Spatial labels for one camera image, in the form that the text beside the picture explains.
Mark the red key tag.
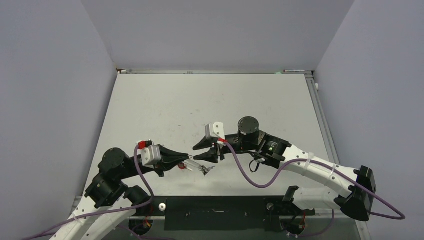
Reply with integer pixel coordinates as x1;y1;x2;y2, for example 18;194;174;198
178;162;186;170

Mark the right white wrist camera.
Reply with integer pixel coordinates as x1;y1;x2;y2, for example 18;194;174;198
205;122;226;141

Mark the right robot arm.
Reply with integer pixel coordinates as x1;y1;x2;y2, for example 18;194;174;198
192;116;376;222

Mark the large grey keyring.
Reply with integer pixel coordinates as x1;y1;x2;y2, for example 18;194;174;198
184;159;215;176

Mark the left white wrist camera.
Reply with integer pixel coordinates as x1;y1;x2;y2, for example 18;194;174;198
140;145;162;168

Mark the aluminium rail right side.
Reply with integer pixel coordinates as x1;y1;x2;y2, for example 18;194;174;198
297;78;370;222

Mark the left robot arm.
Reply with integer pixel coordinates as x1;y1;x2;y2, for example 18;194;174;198
51;141;191;240

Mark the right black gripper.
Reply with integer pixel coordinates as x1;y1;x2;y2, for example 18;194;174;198
193;133;256;162

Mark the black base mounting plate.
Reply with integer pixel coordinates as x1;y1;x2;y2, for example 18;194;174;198
128;196;316;233

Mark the black headed key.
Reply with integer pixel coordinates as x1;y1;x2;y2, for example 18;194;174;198
180;165;193;172

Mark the aluminium rail back edge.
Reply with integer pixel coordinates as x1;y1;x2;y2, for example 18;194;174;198
117;69;314;75

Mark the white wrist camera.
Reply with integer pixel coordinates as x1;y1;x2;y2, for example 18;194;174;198
140;145;162;168
205;122;226;141

